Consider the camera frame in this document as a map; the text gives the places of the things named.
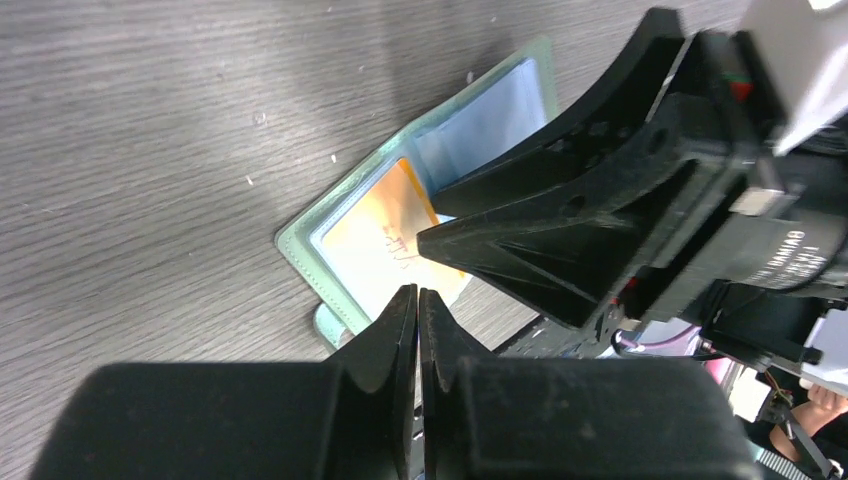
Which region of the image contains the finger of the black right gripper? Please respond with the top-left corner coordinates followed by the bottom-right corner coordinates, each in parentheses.
top-left (432, 7), bottom-right (685, 217)
top-left (418, 111), bottom-right (693, 328)

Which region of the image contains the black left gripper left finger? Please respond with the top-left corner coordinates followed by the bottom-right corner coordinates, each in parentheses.
top-left (31, 285), bottom-right (418, 479)

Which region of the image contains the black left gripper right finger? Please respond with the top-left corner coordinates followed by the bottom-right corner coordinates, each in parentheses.
top-left (418, 289), bottom-right (762, 479)

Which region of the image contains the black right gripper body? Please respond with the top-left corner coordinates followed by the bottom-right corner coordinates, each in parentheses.
top-left (618, 32), bottom-right (847, 343)

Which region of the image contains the orange card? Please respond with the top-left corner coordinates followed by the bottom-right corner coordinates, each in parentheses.
top-left (317, 158), bottom-right (471, 320)

